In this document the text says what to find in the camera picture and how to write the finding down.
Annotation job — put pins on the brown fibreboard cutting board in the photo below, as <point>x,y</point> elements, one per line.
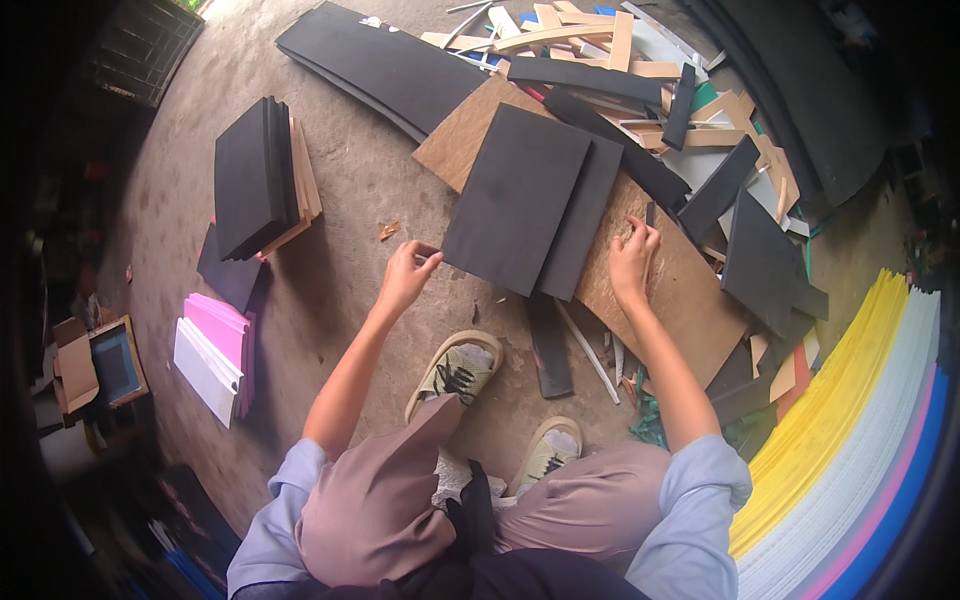
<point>679,304</point>

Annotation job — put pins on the stack of white foam sheets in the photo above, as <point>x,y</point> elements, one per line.
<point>204,369</point>

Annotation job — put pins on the person's body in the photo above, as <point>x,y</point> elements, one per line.
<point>690,525</point>

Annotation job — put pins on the person's right hand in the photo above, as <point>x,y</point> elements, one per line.
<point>630,266</point>

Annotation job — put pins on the stack of black foam sheets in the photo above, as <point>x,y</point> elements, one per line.
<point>251,176</point>

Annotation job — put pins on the heap of tan white offcuts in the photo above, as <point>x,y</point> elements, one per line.
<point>622,37</point>

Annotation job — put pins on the long wide black foam strip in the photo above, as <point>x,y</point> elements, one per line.
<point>619,146</point>

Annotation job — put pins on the large black rubber roll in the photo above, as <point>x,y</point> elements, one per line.
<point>817,112</point>

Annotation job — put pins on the short black foam strip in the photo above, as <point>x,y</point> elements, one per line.
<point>549,349</point>

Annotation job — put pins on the stack of pink foam sheets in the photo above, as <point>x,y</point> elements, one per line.
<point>221,330</point>

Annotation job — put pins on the large black foam offcut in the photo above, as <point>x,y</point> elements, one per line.
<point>765,262</point>

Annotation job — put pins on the stack of tan foam sheets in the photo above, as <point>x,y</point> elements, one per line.
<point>306,184</point>

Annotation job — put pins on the small orange scrap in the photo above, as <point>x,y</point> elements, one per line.
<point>388,230</point>

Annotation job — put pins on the person's left hand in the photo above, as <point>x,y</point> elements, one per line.
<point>401,281</point>

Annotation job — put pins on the large long black foam sheets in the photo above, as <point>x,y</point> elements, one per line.
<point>379,61</point>

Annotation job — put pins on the narrow black foam strip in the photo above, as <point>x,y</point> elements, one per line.
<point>679,109</point>

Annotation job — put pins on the black utility knife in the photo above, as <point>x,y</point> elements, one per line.
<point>650,214</point>

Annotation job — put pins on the thin white foam strip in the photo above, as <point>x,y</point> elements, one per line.
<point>589,352</point>

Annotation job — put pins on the wooden framed tray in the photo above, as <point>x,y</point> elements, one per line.
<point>118,361</point>

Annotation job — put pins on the brown cardboard box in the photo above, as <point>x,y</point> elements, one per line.
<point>76,369</point>

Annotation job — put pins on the thin black foam sheet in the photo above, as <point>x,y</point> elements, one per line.
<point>225,276</point>

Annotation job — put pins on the person's legs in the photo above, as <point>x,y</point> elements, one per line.
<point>375,510</point>

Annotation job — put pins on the stack of coloured foam sheets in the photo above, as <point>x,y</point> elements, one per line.
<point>840,465</point>

